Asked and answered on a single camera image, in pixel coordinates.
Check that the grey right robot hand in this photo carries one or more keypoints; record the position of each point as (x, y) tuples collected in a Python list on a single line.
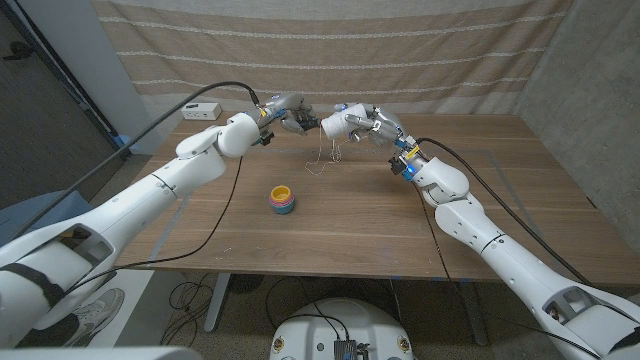
[(387, 131)]

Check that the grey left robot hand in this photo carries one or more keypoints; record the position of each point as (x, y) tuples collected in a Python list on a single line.
[(287, 107)]

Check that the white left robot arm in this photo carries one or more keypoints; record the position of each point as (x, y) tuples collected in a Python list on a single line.
[(150, 195)]

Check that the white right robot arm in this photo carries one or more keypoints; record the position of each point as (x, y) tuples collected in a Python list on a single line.
[(500, 250)]

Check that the beige striped backdrop cloth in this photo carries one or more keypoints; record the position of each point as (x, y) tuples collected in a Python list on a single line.
[(325, 50)]

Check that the white power strip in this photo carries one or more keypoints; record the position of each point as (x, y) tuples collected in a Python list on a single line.
[(200, 111)]

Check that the stacked colourful cups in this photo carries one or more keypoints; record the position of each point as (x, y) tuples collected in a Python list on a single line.
[(281, 200)]

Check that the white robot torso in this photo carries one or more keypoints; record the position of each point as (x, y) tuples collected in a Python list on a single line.
[(320, 330)]

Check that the grey torso electronics module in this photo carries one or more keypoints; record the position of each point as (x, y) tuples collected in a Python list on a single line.
[(345, 350)]

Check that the white floor board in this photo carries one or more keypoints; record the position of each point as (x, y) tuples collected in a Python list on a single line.
[(135, 305)]

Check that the white grey sneaker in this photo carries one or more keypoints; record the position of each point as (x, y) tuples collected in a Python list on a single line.
[(97, 312)]

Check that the blue upholstered chair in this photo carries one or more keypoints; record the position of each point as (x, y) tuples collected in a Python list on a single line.
[(30, 220)]

